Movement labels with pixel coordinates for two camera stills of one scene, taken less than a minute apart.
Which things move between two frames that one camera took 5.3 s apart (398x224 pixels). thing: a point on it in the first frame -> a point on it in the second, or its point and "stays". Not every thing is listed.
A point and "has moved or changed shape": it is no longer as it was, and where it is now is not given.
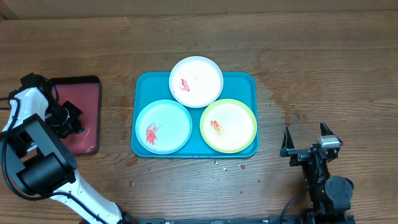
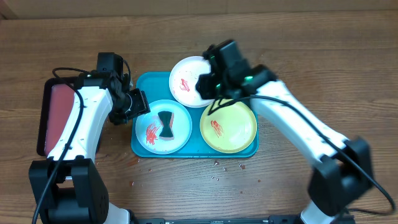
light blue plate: (163, 127) stays
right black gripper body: (300, 157) -> (213, 91)
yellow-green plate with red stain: (228, 126) stays
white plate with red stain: (196, 82) stays
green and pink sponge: (81, 131) has moved or changed shape
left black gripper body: (64, 117) -> (128, 105)
